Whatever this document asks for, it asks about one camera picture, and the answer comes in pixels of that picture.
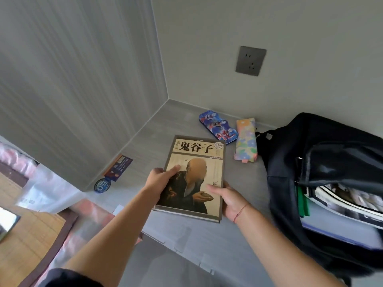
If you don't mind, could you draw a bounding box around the person's black top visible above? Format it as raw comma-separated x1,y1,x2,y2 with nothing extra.
37,268,104,287

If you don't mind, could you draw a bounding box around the red string bracelet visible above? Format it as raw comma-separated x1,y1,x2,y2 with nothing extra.
233,203,251,224

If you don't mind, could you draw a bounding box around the wooden floor mat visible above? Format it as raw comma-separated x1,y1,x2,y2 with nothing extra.
0,171,80,287

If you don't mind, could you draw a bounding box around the person's left forearm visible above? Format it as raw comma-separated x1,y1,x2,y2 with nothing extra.
63,189,158,287

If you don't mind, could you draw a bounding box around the round blue badge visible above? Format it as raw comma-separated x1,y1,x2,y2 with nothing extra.
93,178,112,194

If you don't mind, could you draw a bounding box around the person's left hand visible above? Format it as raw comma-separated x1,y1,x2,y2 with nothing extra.
143,164,182,206

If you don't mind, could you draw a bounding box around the grey wall socket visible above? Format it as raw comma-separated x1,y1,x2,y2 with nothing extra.
235,45,267,77

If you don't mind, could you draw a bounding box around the brown painting cover book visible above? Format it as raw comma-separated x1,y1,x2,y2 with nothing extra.
153,134,227,224

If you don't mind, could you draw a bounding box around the pastel colourful pencil pouch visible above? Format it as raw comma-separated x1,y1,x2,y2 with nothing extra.
233,117,259,163

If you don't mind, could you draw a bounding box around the person's right hand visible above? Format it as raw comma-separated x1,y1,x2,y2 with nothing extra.
206,181,251,224

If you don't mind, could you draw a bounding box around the black backpack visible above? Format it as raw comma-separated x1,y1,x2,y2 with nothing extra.
255,112,383,286

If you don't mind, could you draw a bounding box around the blue cartoon pencil tin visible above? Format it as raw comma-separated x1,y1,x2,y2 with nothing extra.
199,110,239,145

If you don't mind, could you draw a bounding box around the dark blue card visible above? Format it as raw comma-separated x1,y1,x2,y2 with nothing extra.
104,154,134,180

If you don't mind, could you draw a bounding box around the small dark device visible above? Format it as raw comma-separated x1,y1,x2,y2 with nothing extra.
0,206,22,242

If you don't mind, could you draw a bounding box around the person's right forearm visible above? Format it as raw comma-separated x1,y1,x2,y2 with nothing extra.
235,203,347,287

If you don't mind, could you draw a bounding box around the clear plastic bag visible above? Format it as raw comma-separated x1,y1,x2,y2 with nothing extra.
15,163,84,214

